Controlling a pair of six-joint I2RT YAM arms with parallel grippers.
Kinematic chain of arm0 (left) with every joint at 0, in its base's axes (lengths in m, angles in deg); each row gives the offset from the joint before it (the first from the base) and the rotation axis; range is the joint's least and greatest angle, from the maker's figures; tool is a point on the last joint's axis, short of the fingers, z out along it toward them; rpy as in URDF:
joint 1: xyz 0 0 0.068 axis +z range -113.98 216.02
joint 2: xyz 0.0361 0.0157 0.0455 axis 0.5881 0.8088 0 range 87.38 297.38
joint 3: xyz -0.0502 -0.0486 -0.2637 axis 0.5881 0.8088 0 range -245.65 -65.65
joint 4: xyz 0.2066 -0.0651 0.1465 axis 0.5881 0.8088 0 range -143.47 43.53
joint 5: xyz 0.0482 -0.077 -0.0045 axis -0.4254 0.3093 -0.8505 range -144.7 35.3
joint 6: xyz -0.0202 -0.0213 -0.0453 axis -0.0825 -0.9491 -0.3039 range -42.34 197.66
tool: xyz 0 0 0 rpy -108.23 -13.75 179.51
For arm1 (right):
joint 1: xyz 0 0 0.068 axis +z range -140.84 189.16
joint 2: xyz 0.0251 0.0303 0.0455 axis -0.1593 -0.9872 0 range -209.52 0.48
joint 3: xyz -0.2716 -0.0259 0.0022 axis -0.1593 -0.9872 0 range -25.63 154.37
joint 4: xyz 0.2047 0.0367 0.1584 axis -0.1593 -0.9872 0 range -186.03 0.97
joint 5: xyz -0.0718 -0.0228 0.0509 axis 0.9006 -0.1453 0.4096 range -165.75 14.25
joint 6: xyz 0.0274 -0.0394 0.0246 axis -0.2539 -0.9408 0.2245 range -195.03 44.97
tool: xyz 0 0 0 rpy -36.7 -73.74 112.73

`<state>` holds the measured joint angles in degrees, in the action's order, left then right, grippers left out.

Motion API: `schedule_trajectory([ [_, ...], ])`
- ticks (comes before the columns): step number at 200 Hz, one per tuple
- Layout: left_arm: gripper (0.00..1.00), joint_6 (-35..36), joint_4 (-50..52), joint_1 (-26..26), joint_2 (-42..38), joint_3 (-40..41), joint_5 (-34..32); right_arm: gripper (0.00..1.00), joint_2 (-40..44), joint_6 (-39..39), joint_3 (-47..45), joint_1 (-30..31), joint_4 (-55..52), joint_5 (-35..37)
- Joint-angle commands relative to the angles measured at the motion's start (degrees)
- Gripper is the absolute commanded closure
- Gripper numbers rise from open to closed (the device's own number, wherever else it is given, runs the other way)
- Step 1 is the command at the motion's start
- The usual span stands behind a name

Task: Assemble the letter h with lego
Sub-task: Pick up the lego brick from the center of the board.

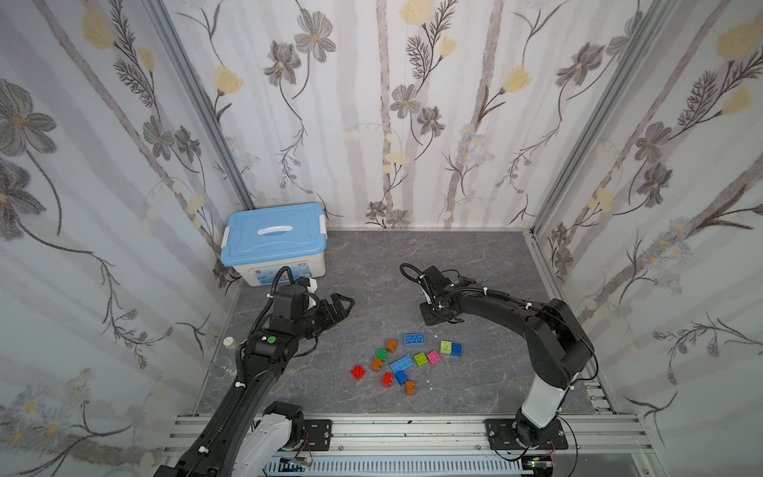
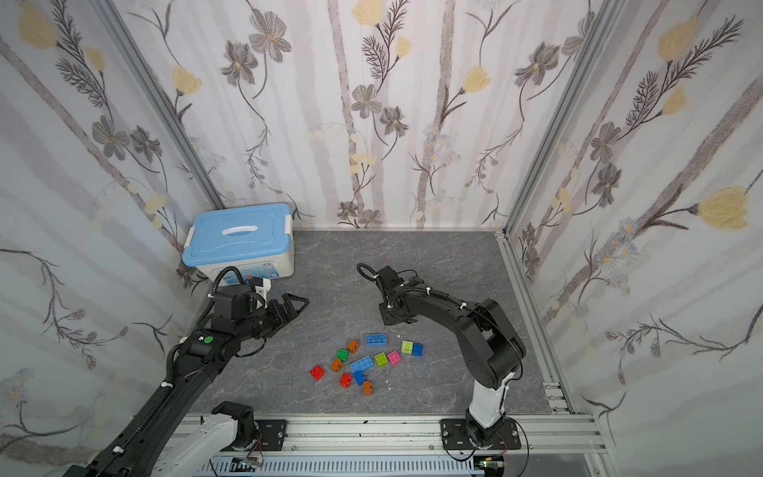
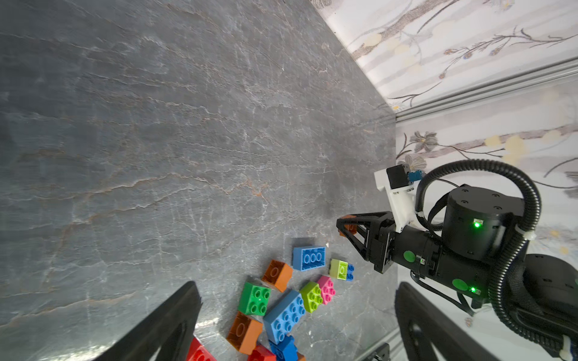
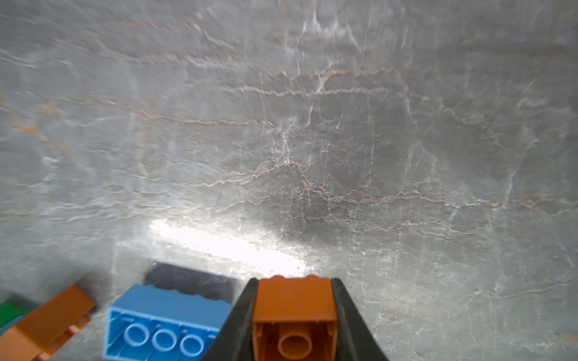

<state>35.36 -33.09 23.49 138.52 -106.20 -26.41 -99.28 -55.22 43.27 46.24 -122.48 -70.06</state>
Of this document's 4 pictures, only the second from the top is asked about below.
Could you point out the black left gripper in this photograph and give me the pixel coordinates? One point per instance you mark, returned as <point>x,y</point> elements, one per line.
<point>272,313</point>

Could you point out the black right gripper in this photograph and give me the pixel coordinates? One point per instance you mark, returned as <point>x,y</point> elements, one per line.
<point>392,307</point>

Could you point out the red lego brick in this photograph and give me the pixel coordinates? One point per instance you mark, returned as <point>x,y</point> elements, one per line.
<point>317,373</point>
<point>346,381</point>

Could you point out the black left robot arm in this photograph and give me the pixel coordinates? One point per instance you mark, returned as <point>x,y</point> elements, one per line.
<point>191,366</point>

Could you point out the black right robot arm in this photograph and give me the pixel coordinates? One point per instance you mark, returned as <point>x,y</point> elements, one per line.
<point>491,347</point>

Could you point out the light blue long lego brick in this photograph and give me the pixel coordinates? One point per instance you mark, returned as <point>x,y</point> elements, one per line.
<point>376,340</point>

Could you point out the pink lego brick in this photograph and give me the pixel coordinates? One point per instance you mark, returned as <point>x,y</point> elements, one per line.
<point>394,358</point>

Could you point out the lime green lego brick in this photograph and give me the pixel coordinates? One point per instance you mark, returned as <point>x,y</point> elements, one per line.
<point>381,360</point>

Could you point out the light blue long brick studs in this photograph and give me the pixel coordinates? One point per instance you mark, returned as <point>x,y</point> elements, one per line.
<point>362,365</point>

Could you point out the blue lid storage box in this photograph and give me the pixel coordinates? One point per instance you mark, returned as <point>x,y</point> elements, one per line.
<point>257,240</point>

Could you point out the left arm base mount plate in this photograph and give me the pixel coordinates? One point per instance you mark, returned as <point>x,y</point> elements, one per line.
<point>261,434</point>

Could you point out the aluminium frame corner post right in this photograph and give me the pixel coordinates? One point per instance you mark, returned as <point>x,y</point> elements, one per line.
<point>592,48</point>

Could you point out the aluminium frame corner post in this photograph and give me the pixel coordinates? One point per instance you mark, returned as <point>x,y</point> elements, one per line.
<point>592,48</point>
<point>160,102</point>

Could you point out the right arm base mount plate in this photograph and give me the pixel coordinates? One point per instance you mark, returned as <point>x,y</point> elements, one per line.
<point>466,435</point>

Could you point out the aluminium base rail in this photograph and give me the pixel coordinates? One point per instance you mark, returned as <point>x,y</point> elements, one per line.
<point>408,445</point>

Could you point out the aluminium frame corner post left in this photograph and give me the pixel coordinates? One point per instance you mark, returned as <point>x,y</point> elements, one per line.
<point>160,102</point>

